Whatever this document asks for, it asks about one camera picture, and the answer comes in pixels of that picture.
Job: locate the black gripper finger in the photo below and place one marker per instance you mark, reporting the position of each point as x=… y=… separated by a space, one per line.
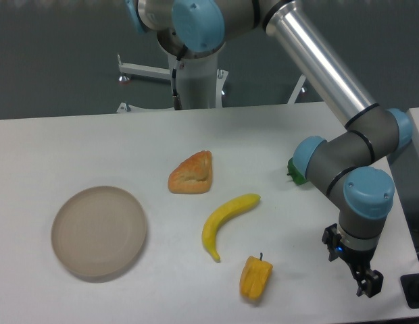
x=374 y=282
x=360 y=276

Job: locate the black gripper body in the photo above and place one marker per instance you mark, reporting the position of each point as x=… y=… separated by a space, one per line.
x=356 y=253

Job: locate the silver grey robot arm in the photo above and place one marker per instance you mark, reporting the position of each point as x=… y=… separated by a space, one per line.
x=192 y=31

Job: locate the green pepper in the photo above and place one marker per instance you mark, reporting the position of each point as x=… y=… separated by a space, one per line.
x=294 y=173

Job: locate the yellow pepper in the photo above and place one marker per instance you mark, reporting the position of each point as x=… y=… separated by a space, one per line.
x=254 y=277

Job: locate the black device at right edge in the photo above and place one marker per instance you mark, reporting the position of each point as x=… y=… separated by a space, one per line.
x=410 y=282

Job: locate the yellow banana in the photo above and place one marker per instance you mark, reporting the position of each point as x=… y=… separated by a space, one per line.
x=224 y=213

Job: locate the golden pastry bread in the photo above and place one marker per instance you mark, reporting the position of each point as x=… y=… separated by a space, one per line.
x=193 y=176

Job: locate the beige round plate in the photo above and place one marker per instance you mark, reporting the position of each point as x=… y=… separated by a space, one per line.
x=98 y=234

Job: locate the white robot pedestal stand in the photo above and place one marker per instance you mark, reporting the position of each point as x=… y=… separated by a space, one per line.
x=249 y=70

